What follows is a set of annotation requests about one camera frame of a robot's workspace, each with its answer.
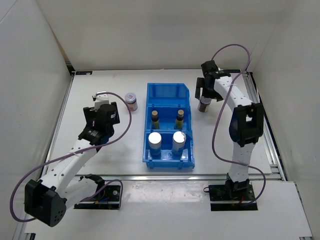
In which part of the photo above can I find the grey-lid brown spice jar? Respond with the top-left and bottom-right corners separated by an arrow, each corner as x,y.
197,96 -> 212,113

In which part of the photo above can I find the grey-lid dark spice jar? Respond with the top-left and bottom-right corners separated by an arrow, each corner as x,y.
124,92 -> 138,112

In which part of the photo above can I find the yellow label dark-cap bottle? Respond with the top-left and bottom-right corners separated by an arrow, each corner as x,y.
174,109 -> 184,130

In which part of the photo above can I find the tan-cap yellow bottle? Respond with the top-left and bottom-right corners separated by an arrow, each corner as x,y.
151,110 -> 160,130

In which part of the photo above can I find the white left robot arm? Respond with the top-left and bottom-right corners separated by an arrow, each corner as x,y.
24,102 -> 120,227

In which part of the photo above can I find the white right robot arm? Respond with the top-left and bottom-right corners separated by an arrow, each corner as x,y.
195,60 -> 264,200

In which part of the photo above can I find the blue plastic divided bin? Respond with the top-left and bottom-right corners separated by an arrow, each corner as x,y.
142,83 -> 195,170

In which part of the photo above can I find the dark label sticker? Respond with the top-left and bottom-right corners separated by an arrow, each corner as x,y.
75,71 -> 93,76

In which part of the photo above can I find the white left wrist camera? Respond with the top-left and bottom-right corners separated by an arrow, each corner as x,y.
92,91 -> 110,112

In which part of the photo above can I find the aluminium front rail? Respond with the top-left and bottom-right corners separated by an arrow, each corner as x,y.
42,173 -> 286,181

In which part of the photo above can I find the aluminium rail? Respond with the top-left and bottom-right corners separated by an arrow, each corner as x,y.
42,173 -> 286,181
242,72 -> 287,181

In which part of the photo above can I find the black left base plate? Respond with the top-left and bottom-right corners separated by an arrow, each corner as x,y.
73,179 -> 124,210

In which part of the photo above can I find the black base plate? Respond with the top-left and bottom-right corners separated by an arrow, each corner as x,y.
203,184 -> 258,212
73,179 -> 124,210

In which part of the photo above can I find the aluminium right rail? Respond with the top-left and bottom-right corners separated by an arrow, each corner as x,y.
242,72 -> 287,181

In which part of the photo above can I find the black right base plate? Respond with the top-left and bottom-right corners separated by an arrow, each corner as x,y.
203,184 -> 258,212

